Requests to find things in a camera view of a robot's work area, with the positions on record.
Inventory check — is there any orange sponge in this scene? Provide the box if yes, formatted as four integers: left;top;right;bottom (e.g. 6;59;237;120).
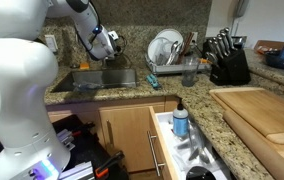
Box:
79;62;90;70

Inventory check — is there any stainless steel sink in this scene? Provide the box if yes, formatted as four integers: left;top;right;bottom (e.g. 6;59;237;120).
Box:
53;69;138;92

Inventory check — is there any steel drawer handle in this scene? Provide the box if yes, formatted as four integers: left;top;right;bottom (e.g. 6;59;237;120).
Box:
147;131;165;177

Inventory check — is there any white plate front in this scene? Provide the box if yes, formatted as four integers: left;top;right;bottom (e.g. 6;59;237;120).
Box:
148;37;173;65

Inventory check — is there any white wall outlet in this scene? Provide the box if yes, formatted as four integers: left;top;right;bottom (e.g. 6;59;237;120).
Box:
45;35;58;53

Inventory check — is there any white plate back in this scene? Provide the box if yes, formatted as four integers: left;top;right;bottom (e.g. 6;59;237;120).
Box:
154;29;183;43

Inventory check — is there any clear drinking glass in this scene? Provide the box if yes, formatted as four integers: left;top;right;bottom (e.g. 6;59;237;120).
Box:
181;56;199;87

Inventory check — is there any grey dish rack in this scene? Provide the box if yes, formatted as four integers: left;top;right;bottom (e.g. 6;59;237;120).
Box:
145;56;211;75

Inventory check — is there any teal dish brush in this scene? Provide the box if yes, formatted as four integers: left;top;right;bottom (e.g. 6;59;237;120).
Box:
146;74;161;89

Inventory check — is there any orange black clamp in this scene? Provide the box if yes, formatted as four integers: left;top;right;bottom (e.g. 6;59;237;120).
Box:
94;151;125;179

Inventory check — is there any white plate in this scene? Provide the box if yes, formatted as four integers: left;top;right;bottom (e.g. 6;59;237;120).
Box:
148;37;173;65
154;29;183;43

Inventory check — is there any steel ladle in rack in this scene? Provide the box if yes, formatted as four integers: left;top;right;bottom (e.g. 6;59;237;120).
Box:
165;41;179;65

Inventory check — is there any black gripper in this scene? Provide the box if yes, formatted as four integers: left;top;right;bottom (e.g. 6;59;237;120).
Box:
108;31;126;56

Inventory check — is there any open wooden drawer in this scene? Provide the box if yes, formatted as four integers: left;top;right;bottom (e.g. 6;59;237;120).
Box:
149;107;232;180

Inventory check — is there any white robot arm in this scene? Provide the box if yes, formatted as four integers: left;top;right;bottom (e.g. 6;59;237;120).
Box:
0;0;116;180

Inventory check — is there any black round lid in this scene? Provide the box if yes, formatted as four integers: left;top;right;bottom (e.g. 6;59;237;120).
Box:
186;166;216;180

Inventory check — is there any light wooden cutting board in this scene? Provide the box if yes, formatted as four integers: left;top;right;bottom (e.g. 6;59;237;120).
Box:
209;87;284;158

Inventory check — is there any black knife block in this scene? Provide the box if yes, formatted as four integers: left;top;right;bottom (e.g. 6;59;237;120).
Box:
202;40;252;86

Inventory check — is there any brown cardboard box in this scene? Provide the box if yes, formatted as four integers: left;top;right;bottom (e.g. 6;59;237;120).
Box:
254;40;284;54

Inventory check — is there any wooden rolling pin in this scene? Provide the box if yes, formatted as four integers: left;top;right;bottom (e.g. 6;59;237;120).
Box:
223;110;284;180

